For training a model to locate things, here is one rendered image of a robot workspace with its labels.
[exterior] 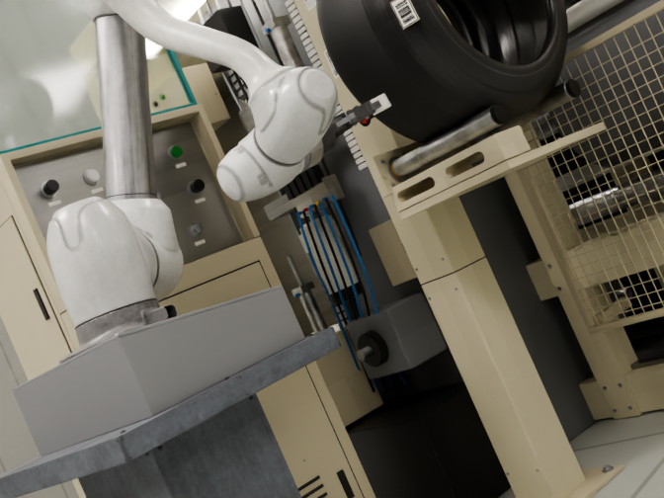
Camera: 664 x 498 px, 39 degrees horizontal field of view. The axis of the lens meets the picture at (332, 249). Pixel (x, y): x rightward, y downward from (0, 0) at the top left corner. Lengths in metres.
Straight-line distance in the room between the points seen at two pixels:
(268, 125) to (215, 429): 0.53
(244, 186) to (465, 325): 0.87
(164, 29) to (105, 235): 0.39
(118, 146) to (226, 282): 0.53
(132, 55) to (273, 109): 0.49
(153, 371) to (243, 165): 0.39
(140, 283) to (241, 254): 0.67
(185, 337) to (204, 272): 0.73
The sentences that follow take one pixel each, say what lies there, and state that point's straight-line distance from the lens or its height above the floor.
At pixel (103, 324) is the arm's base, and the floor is 0.82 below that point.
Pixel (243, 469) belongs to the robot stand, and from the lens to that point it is 1.66.
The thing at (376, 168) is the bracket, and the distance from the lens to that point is 2.18.
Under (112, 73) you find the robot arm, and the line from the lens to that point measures 1.94.
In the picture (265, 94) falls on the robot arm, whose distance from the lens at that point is 1.55.
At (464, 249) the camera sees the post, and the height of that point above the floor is 0.66.
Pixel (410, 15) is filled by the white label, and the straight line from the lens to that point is 1.92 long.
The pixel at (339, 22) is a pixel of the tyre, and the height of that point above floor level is 1.22.
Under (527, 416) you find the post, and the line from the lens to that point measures 2.34.
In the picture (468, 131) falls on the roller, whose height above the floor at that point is 0.90.
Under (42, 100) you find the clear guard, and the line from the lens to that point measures 2.27.
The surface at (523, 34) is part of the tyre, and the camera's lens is 2.41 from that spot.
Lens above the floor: 0.74
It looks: 1 degrees up
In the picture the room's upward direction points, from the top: 24 degrees counter-clockwise
